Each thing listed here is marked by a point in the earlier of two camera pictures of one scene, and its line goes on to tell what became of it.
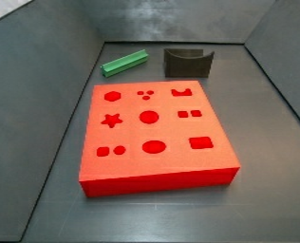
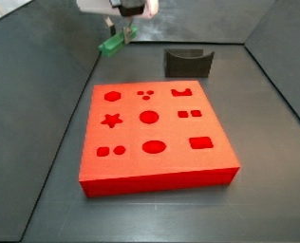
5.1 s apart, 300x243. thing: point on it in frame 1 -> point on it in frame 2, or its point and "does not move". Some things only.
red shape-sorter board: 153,140 does not move
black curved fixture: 187,63 does not move
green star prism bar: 123,63 -> 115,40
